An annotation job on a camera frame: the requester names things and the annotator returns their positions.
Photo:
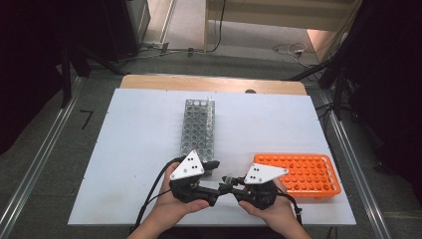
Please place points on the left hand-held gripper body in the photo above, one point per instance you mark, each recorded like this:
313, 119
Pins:
189, 166

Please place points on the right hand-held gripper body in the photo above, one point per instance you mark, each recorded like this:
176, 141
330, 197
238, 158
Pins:
262, 174

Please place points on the clear glass test tube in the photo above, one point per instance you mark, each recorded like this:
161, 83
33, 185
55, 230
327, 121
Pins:
209, 99
227, 179

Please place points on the silver metal test tube rack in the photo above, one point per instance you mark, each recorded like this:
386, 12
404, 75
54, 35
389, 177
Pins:
197, 132

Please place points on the orange plastic test tube rack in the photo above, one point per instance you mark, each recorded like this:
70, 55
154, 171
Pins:
308, 176

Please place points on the person's left hand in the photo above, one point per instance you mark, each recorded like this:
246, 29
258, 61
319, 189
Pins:
169, 205

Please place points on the person's right hand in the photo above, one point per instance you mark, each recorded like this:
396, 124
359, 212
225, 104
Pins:
278, 212

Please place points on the black metal stand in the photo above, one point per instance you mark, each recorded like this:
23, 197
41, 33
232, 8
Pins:
338, 86
66, 76

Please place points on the dark cabinet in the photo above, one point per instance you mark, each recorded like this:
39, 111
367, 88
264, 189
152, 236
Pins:
139, 16

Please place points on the black curtain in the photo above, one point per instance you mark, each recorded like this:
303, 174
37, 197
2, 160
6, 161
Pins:
33, 66
391, 83

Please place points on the aluminium floor rail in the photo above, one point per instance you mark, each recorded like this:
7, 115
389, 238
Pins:
36, 162
355, 166

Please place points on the pale floor rail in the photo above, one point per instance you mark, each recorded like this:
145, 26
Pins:
167, 20

